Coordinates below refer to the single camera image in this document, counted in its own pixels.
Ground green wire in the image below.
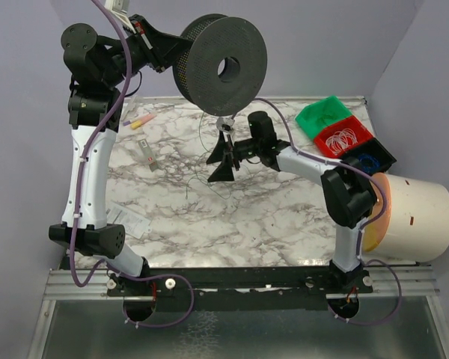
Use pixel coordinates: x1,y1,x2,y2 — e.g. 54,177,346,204
185,110,248,201

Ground black cable spool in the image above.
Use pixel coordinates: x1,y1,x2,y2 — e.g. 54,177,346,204
172,13,268,117

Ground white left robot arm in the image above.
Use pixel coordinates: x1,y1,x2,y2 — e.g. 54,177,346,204
49,14,192,278

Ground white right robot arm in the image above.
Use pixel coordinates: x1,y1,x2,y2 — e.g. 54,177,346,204
207,111,377,275

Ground clear plastic tube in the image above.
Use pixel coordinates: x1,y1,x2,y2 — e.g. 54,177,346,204
124,96,138,117

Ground red plastic bin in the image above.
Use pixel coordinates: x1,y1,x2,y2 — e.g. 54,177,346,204
314,115,373,159

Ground green plastic bin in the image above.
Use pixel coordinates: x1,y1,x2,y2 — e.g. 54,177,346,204
296,96,352,140

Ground purple yellow pink markers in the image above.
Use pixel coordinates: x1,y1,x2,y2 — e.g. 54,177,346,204
123,114,156,130

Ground black plastic bin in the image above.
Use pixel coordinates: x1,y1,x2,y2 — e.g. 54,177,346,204
339,138,397,175

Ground white paper label packet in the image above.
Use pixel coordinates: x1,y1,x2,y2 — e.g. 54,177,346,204
106,202,152,239

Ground large white cylinder bucket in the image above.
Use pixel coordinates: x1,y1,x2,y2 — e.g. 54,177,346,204
362,173,449,263

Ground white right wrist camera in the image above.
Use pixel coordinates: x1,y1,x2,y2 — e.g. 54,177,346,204
216,117,235,135

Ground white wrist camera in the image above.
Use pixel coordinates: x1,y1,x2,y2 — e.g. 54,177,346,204
216,117,235,135
105,0,135,33

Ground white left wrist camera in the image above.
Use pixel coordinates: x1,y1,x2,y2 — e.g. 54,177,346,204
105,0,135,33

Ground white wires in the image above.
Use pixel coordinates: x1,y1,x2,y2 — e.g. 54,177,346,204
324,127,360,154

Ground blue wires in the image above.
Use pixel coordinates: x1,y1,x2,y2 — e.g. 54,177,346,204
353,153,382,173

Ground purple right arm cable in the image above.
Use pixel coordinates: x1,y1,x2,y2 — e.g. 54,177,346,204
254,97,402,327

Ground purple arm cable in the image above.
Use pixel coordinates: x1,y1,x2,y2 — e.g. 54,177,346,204
70,0,195,330
254,97,402,327

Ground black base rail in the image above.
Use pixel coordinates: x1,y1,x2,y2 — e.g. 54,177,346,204
107,266,373,313

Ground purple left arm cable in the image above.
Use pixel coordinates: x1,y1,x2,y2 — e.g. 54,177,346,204
70,0,195,330

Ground aluminium frame rail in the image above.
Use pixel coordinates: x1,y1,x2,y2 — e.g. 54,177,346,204
25,267,113,359

